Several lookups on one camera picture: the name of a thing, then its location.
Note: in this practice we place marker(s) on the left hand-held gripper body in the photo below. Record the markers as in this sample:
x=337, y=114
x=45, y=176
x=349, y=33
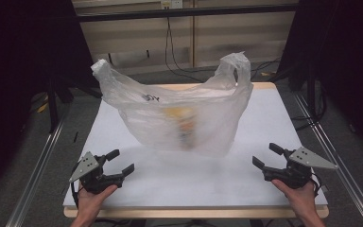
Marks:
x=89, y=176

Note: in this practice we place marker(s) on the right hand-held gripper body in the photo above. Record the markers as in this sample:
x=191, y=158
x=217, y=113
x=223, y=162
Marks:
x=299, y=173

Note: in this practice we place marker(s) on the translucent white plastic bag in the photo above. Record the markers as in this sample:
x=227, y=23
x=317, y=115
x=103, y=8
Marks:
x=138, y=116

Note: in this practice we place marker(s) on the person's right hand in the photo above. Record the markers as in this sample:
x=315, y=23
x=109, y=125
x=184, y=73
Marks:
x=302, y=198

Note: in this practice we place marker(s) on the person's left hand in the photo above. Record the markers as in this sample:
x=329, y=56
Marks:
x=89, y=203

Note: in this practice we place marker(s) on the black metal stand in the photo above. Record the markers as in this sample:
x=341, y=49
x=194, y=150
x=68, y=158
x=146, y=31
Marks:
x=311, y=91
x=53, y=104

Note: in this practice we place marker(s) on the yellow orange packet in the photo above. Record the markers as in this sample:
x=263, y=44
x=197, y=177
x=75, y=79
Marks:
x=182, y=123

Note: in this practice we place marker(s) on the yellow floor tape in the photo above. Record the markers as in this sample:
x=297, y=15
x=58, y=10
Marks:
x=266, y=74
x=43, y=107

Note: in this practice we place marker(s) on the black curtain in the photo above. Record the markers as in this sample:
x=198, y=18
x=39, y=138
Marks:
x=343, y=56
x=19, y=63

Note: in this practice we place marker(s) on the black horizontal bar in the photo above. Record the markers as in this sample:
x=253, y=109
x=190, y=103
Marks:
x=201, y=12

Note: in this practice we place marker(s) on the metal floor rail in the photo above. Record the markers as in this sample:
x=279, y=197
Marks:
x=34, y=176
x=337, y=157

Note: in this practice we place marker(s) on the white wall socket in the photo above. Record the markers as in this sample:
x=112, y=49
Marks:
x=171, y=3

